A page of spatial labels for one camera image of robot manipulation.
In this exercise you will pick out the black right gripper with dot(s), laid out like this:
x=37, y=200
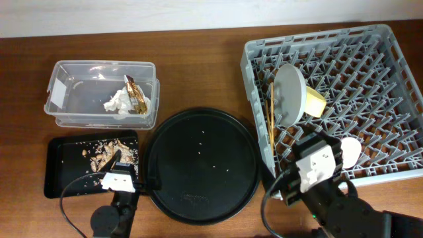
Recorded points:
x=290, y=192

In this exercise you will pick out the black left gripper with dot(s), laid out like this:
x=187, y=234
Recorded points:
x=153, y=174

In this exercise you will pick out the food scraps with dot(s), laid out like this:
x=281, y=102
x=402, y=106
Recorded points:
x=98, y=153

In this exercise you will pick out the gold brown snack wrapper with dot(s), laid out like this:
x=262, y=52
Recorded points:
x=135, y=95

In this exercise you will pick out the white tissue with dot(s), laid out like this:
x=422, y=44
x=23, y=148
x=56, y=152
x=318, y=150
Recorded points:
x=120, y=103

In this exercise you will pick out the pink cup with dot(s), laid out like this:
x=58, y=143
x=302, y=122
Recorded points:
x=351, y=149

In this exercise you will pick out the yellow bowl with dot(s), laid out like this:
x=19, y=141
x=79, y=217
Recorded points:
x=315, y=103

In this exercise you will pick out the grey round plate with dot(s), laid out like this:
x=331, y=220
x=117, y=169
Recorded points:
x=289, y=95

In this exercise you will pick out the wooden chopstick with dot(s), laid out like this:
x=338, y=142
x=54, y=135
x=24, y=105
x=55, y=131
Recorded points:
x=272, y=99
x=269, y=118

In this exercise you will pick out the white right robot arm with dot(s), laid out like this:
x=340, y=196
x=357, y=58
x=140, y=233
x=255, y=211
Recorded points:
x=340, y=212

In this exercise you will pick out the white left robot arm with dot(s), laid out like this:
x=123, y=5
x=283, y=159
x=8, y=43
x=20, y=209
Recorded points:
x=116, y=219

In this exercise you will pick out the grey dishwasher rack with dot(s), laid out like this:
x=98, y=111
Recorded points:
x=370, y=91

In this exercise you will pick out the black rectangular tray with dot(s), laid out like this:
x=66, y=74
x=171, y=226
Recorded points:
x=65, y=164

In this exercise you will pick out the round black tray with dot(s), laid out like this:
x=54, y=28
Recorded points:
x=208, y=163

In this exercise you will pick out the clear plastic bin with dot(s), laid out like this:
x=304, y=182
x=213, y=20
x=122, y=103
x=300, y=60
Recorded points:
x=78, y=90

